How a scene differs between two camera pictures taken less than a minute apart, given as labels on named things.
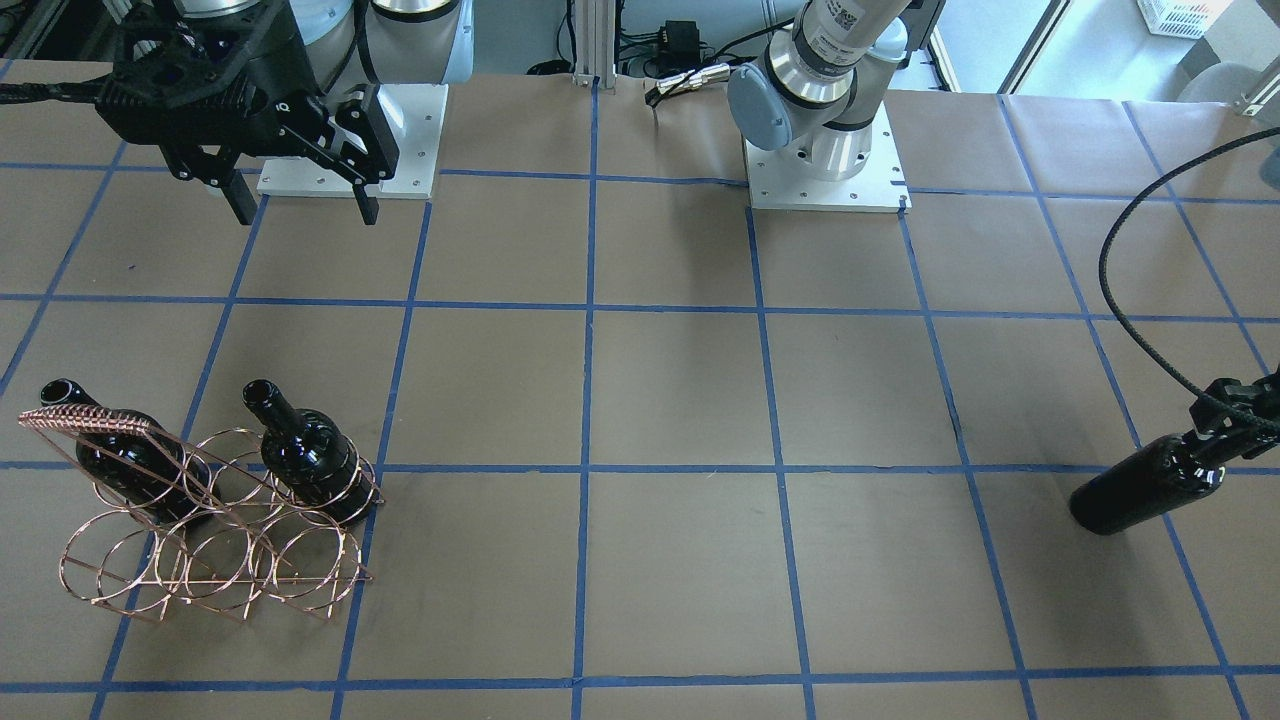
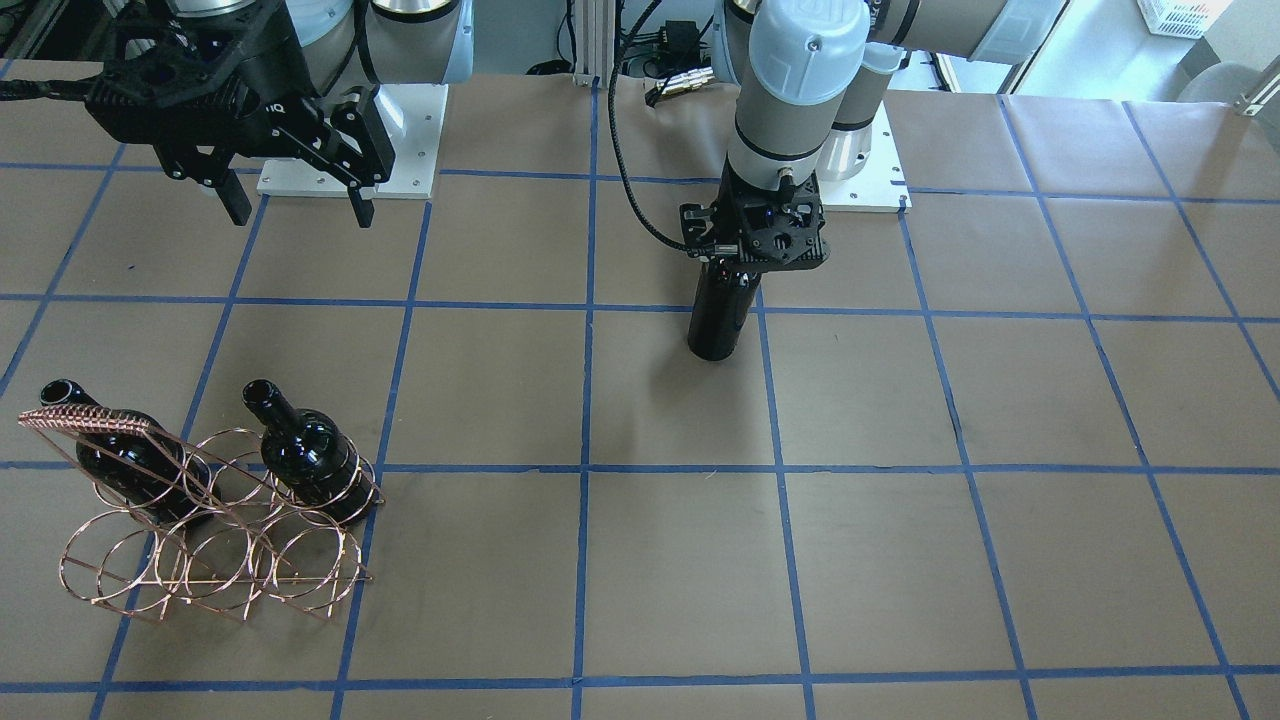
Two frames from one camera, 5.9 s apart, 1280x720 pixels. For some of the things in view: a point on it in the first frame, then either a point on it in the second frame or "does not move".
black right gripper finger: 368,152 does not move
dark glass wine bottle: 1142,486 -> 721,301
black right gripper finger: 219,170 does not move
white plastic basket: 1182,18 does not move
